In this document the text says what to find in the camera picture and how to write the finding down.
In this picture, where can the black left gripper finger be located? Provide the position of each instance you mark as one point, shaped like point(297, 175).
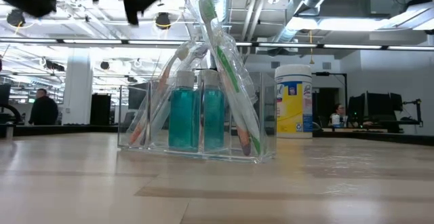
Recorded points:
point(142, 0)

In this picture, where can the orange white toothbrush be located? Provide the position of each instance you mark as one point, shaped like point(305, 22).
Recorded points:
point(162, 81)
point(245, 140)

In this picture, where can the green white toothbrush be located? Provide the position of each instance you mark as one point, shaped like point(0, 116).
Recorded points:
point(223, 64)

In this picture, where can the black round ceiling lamp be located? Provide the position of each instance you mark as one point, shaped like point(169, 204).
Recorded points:
point(162, 20)
point(15, 17)

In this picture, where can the person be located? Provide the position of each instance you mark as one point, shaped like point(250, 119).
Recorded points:
point(43, 110)
point(339, 112)

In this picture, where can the black cabinet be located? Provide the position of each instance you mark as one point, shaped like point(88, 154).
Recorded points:
point(100, 108)

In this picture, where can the clear acrylic organizer box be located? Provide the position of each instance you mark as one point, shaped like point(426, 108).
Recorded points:
point(268, 122)

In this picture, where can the yellow white Lysol wipes canister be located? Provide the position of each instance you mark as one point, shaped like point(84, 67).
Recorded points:
point(293, 108)

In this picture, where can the long ceiling light strip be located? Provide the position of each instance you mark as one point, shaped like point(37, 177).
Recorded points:
point(352, 46)

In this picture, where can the white cup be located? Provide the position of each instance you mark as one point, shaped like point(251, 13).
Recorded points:
point(335, 120)

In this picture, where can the black computer monitor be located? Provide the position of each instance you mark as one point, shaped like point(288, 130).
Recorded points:
point(383, 107)
point(356, 108)

